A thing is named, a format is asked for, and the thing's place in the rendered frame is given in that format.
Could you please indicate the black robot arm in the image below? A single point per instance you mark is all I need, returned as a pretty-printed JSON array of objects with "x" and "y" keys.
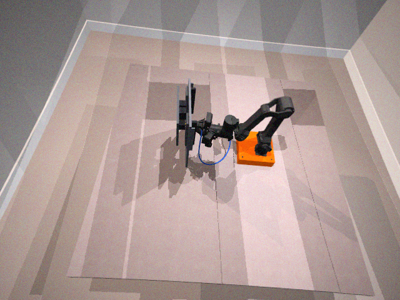
[{"x": 284, "y": 110}]

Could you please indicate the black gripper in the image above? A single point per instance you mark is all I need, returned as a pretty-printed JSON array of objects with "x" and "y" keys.
[{"x": 204, "y": 125}]

